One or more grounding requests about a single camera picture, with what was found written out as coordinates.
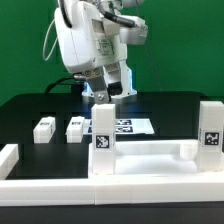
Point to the white left fence bar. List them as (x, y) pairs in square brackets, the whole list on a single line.
[(9, 156)]

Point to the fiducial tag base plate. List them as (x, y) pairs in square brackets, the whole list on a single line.
[(133, 126)]

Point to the white desk top tray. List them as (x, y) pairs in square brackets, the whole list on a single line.
[(156, 158)]

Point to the white front fence bar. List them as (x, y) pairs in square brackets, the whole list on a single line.
[(113, 190)]

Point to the white fence bar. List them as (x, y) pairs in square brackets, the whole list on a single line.
[(9, 156), (113, 190)]

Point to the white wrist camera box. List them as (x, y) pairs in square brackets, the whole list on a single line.
[(135, 35)]

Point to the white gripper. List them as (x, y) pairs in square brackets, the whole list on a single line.
[(85, 46)]

